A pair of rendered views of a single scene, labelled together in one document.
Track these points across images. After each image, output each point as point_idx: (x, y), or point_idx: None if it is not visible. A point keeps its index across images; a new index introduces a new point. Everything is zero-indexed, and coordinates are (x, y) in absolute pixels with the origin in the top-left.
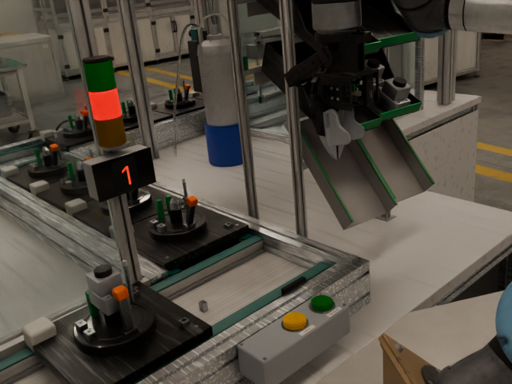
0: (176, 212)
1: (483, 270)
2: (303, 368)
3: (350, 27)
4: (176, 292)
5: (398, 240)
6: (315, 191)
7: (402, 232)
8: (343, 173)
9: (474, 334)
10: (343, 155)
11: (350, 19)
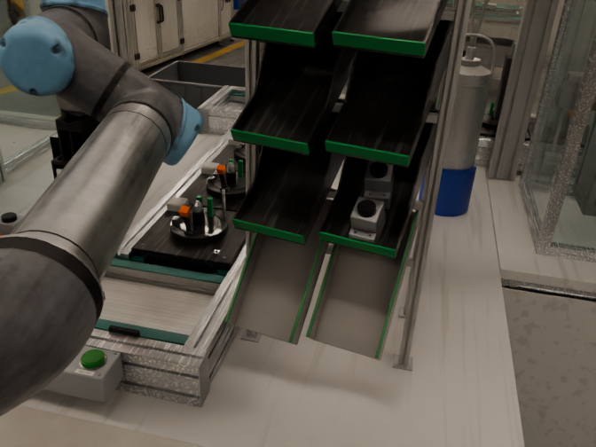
0: (193, 215)
1: None
2: (70, 396)
3: (65, 108)
4: (121, 274)
5: (352, 390)
6: (421, 286)
7: (376, 388)
8: (289, 272)
9: None
10: (309, 254)
11: (63, 100)
